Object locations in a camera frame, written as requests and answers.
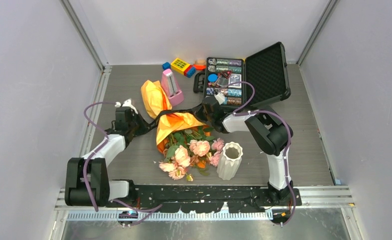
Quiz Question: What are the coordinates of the black printed ribbon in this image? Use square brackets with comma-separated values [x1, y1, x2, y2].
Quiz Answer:
[147, 104, 204, 131]

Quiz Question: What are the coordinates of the yellow toy block house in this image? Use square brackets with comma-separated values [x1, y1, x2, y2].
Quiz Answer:
[170, 58, 196, 78]

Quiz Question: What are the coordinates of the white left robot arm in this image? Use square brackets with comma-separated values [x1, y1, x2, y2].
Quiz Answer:
[64, 99, 152, 210]

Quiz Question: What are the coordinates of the orange toy piece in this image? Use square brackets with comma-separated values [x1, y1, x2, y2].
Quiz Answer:
[193, 59, 207, 71]

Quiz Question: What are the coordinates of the white ribbed vase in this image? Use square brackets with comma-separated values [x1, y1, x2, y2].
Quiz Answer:
[217, 142, 243, 181]

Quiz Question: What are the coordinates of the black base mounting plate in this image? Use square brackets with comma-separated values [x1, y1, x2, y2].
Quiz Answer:
[106, 185, 302, 214]

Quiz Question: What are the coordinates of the blue round poker chip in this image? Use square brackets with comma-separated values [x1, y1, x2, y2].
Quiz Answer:
[208, 74, 218, 83]

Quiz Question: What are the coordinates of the pink metronome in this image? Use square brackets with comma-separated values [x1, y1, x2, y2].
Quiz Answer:
[161, 69, 184, 107]

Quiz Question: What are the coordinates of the black open poker case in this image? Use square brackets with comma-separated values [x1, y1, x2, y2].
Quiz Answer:
[193, 42, 291, 112]

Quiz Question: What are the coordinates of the orange flower bouquet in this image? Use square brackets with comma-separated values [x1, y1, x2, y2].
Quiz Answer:
[140, 80, 225, 182]

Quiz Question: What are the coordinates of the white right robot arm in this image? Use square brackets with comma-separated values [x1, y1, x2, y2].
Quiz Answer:
[192, 94, 296, 205]

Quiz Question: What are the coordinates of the blue toy block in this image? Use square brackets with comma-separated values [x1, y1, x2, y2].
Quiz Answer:
[162, 62, 171, 70]

